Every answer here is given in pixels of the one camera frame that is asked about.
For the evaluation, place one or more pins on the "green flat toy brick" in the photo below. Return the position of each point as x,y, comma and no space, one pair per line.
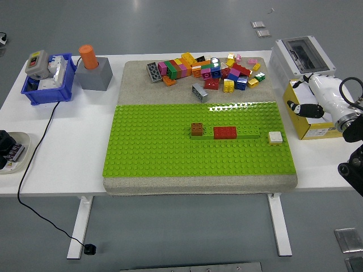
211,66

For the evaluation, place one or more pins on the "blue plastic bin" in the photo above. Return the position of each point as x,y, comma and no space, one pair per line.
45,96

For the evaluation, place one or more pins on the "long green toy brick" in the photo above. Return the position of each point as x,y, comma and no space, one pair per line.
246,132

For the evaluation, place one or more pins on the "brown square toy brick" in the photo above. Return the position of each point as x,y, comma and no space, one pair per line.
197,129

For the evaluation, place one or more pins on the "dark red toy brick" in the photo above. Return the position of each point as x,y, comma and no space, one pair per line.
225,72
177,68

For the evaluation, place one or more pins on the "black toy brick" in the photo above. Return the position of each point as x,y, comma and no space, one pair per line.
200,59

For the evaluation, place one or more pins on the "white and yellow toy brick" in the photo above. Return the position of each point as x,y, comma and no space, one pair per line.
275,137

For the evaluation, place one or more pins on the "grey-brown mat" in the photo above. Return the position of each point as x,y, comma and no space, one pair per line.
141,90

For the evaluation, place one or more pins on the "long metal floor plate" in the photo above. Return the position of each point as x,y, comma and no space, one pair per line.
191,267

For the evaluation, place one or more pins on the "pink toy brick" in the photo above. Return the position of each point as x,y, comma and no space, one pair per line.
183,71
238,58
252,61

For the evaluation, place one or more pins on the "large metal floor plate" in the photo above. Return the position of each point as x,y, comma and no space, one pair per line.
348,240
356,265

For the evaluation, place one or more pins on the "white electrical enclosure box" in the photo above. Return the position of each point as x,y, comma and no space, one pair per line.
283,62

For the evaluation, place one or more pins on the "small metal floor plate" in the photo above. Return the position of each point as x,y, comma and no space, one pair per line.
258,24
263,33

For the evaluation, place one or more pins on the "white circuit breaker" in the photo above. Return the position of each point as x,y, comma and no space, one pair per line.
58,68

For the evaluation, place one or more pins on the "orange flat toy brick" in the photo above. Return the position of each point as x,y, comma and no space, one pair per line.
202,63

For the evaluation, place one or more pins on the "grey block base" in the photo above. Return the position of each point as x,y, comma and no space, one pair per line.
95,76

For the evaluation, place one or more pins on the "black plug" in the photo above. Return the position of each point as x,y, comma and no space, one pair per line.
90,249

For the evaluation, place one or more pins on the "black device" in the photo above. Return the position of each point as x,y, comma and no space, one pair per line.
5,141

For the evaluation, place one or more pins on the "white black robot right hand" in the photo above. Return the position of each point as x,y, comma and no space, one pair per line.
326,90

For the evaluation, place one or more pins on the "grey rounded toy brick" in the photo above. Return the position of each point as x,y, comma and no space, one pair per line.
215,60

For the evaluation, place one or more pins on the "magenta toy brick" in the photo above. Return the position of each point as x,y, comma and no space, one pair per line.
206,74
162,68

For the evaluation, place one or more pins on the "yellow white cardboard box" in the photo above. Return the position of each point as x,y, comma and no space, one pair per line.
300,127

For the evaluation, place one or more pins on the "light grey toy brick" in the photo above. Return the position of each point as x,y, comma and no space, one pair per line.
200,93

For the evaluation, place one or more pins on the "white tray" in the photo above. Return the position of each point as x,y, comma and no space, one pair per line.
27,141

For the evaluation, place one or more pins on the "white table leg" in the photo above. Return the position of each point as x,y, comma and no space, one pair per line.
280,226
80,226

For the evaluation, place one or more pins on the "dark grey toy brick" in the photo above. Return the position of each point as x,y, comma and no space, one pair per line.
154,72

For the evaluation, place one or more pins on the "purple blue toy brick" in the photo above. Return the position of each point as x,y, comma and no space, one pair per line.
234,74

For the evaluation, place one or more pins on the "red flat toy brick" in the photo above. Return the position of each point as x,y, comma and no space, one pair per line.
225,132

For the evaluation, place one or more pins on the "white socket panel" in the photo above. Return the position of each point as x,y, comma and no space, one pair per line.
48,84

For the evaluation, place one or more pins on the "grey switch box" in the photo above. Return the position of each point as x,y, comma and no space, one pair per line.
37,63

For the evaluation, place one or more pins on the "orange cylinder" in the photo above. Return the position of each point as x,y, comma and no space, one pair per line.
88,58

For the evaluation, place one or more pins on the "floor power socket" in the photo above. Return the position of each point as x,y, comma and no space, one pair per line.
3,39

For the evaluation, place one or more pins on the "green studded baseplate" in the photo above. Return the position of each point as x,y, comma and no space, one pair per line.
156,153

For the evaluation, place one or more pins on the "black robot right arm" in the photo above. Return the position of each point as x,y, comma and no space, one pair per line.
354,130

